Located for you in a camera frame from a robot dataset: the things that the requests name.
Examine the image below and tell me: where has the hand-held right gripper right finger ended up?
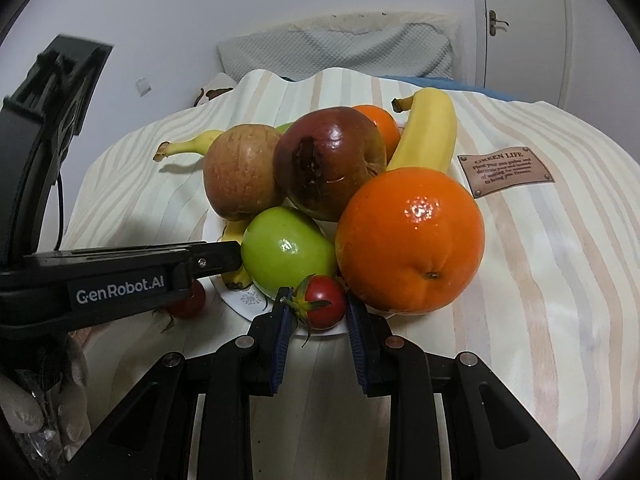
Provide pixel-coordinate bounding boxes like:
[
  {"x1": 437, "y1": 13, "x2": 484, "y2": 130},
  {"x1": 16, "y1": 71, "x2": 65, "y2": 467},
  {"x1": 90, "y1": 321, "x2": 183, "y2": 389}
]
[{"x1": 346, "y1": 292, "x2": 581, "y2": 480}]

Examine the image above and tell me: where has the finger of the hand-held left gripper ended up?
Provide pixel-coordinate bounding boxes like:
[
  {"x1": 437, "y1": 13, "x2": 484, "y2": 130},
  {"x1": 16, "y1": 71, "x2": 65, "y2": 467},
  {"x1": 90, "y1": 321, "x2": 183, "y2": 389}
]
[{"x1": 187, "y1": 240, "x2": 244, "y2": 279}]

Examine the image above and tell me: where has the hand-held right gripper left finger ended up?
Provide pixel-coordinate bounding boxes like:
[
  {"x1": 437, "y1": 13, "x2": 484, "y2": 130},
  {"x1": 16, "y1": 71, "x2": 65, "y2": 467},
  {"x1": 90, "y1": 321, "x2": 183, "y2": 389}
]
[{"x1": 57, "y1": 287, "x2": 296, "y2": 480}]

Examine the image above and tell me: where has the white plate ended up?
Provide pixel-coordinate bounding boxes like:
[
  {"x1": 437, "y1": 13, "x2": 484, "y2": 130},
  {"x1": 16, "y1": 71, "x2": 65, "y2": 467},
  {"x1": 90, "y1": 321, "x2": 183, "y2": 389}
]
[{"x1": 202, "y1": 210, "x2": 396, "y2": 337}]

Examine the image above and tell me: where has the red tomato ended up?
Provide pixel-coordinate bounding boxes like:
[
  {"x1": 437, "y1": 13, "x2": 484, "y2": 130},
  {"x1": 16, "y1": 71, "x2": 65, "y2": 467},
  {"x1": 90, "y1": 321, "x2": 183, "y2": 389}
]
[
  {"x1": 283, "y1": 274, "x2": 348, "y2": 348},
  {"x1": 160, "y1": 280, "x2": 207, "y2": 333}
]

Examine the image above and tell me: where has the red yellow apple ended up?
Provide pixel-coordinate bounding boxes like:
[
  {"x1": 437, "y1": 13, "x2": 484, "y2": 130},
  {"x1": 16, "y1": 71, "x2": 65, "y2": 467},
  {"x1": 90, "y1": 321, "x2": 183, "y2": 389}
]
[{"x1": 202, "y1": 123, "x2": 288, "y2": 222}]

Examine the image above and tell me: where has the yellow banana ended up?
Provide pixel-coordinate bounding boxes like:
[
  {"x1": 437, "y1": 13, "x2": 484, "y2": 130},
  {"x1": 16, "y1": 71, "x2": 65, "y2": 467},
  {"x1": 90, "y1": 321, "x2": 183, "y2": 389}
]
[
  {"x1": 153, "y1": 130, "x2": 253, "y2": 291},
  {"x1": 385, "y1": 87, "x2": 458, "y2": 175}
]

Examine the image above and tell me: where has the orange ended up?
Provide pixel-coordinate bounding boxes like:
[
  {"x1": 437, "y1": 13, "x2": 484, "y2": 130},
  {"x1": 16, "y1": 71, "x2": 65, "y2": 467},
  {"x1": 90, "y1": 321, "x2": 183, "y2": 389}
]
[
  {"x1": 335, "y1": 167, "x2": 486, "y2": 315},
  {"x1": 350, "y1": 104, "x2": 402, "y2": 163}
]

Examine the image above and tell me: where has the dark red apple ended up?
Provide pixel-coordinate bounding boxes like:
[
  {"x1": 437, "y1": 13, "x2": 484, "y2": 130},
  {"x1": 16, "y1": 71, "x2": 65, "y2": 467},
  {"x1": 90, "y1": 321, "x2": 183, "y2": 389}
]
[{"x1": 272, "y1": 106, "x2": 388, "y2": 222}]

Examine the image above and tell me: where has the person's left hand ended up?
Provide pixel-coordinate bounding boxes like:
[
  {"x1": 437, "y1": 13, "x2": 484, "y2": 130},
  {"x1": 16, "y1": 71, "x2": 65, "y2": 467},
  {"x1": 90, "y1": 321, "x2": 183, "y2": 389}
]
[{"x1": 0, "y1": 332, "x2": 92, "y2": 453}]

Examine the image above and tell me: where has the striped beige blanket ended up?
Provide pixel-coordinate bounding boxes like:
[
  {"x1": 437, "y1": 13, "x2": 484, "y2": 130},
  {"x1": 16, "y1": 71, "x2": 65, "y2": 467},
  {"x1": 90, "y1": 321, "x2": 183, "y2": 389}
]
[{"x1": 62, "y1": 67, "x2": 640, "y2": 466}]

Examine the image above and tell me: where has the brown label patch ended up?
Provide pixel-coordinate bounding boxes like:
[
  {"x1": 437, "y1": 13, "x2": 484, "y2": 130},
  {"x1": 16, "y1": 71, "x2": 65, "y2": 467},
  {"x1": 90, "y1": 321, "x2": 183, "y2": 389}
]
[{"x1": 456, "y1": 146, "x2": 556, "y2": 200}]

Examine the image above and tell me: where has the grey quilted pillow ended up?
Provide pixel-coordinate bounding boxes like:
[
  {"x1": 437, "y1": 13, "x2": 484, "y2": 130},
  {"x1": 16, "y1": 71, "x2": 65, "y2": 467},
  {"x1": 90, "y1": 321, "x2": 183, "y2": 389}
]
[{"x1": 216, "y1": 12, "x2": 456, "y2": 83}]

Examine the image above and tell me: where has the black cable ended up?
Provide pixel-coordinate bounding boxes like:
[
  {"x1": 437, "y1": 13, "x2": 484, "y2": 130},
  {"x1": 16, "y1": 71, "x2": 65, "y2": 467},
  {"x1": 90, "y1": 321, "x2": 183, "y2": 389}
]
[{"x1": 54, "y1": 170, "x2": 66, "y2": 251}]

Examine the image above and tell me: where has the door handle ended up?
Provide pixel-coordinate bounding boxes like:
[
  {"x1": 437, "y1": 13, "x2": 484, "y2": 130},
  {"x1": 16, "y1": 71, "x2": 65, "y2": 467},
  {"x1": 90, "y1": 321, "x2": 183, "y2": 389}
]
[{"x1": 487, "y1": 9, "x2": 510, "y2": 37}]

